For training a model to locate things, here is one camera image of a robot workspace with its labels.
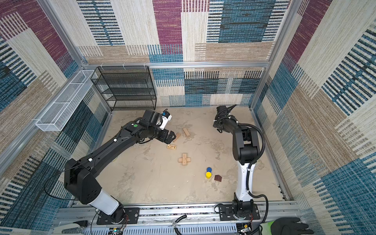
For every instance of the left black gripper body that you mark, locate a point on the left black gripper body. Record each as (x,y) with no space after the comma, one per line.
(155,132)

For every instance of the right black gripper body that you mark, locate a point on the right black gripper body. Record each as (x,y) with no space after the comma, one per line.
(217,125)

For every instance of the cow picture wood block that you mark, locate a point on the cow picture wood block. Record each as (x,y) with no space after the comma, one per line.
(172,147)

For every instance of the plain wood block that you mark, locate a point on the plain wood block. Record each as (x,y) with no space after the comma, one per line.
(178,135)
(186,131)

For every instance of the wood block numbered 31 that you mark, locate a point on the wood block numbered 31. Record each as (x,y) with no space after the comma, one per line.
(184,159)

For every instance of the wood block numbered 72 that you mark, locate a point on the wood block numbered 72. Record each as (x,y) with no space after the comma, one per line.
(180,160)

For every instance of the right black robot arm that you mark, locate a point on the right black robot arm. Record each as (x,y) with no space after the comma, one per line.
(248,145)

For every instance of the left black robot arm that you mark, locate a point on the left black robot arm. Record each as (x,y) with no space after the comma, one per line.
(80,175)

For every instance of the yellow cylinder block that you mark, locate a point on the yellow cylinder block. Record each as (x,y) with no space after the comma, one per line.
(208,174)

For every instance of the dark brown house block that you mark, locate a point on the dark brown house block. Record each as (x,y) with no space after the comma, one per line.
(218,178)

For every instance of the black green gloved hand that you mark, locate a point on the black green gloved hand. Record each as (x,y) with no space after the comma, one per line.
(285,226)

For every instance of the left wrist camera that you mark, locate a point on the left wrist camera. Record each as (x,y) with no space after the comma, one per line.
(165,117)

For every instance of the black wire shelf rack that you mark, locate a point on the black wire shelf rack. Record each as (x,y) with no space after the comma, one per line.
(125,87)

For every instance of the white wire basket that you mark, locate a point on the white wire basket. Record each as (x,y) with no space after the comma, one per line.
(61,110)

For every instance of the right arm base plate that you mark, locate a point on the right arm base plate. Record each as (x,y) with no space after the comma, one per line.
(228,213)

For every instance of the aluminium front rail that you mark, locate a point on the aluminium front rail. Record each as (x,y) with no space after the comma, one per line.
(168,219)

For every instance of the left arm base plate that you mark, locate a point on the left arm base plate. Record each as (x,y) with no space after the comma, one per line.
(121,216)

